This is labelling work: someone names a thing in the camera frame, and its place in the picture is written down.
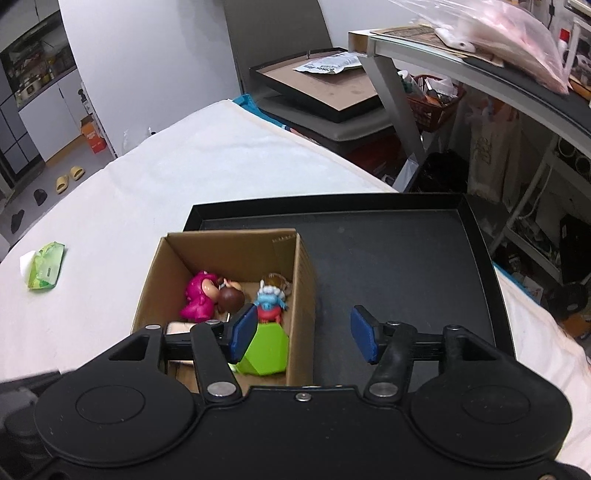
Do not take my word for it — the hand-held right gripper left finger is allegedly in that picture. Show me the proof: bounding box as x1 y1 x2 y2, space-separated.
106 304 259 401

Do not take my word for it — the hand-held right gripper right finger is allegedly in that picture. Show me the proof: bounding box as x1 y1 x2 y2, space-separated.
349 305 500 401

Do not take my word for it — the green hexagonal box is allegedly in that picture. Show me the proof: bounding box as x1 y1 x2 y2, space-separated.
235 322 291 377

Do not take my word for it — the brown-haired toy figure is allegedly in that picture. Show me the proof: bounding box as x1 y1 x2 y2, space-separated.
216 278 246 320

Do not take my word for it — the red and blue toy figure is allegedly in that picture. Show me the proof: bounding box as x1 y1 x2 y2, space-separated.
254 284 290 325

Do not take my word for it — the pink hooded toy figure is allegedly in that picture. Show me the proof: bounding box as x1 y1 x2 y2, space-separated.
179 270 228 324

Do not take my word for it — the small white toy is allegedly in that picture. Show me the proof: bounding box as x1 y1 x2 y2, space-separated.
165 320 197 366

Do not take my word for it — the cardboard box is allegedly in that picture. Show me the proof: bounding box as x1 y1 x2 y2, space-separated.
130 228 317 394

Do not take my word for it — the black tray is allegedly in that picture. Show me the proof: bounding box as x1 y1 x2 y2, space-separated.
182 193 517 388

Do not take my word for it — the green wipes packet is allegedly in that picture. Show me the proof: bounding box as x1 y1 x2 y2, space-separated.
20 242 66 291

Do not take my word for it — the black bag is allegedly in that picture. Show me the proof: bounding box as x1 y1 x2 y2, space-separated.
417 150 470 195

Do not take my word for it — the beige tote bag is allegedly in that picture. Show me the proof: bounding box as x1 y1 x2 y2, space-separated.
465 104 522 205

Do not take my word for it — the blue cloth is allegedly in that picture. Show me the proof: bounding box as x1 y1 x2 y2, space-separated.
233 94 260 117

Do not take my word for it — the red basket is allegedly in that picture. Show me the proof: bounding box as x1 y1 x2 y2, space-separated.
406 74 467 134

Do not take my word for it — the orange box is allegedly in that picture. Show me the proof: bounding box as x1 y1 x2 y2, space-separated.
79 115 108 154

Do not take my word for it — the white plastic packet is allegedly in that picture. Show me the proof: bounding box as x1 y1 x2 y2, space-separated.
292 51 366 75

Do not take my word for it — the grey glass desk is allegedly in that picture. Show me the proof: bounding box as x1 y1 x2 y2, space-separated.
348 27 591 195

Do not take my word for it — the white cabinet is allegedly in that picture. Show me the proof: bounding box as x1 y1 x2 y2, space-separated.
0 7 117 188

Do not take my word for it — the grey chair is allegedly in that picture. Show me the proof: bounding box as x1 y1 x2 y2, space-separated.
223 0 402 154

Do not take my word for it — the white plastic device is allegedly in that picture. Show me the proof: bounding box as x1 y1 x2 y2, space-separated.
435 28 476 53

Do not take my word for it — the clear plastic bag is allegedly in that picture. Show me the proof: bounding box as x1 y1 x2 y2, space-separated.
388 0 574 96

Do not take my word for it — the black picture frame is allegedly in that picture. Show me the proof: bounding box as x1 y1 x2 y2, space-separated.
249 46 385 124

